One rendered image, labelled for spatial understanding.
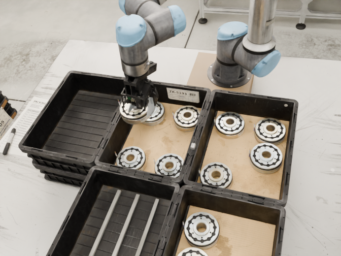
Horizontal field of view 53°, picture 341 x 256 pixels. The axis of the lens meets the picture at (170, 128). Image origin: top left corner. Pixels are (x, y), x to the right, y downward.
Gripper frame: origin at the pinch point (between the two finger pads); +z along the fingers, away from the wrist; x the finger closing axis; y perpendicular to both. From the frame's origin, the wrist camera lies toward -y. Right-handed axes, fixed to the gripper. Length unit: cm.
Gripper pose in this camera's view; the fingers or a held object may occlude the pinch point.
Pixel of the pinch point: (144, 108)
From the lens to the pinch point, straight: 112.7
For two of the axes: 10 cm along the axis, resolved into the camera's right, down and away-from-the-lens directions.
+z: 0.2, 5.9, 8.1
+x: 9.6, 2.3, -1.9
